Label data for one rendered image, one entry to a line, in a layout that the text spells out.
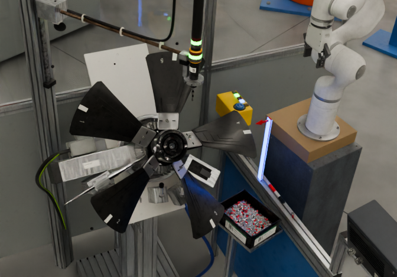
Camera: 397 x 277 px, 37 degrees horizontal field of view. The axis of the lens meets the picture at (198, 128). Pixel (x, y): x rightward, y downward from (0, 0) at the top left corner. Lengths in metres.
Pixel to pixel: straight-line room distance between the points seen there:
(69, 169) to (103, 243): 1.28
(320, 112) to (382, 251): 0.85
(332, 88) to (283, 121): 0.32
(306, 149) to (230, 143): 0.43
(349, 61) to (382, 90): 2.57
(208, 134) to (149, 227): 0.56
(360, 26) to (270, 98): 1.03
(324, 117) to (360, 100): 2.22
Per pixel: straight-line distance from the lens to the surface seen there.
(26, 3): 2.35
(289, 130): 2.62
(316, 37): 2.22
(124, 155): 2.23
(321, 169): 2.59
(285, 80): 3.32
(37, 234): 3.30
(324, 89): 2.48
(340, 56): 2.40
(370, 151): 4.27
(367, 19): 2.45
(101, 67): 2.36
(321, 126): 2.59
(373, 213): 1.96
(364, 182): 4.00
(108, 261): 3.22
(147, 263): 2.75
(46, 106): 2.59
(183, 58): 2.01
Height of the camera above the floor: 2.57
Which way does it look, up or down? 38 degrees down
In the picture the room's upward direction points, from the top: 4 degrees clockwise
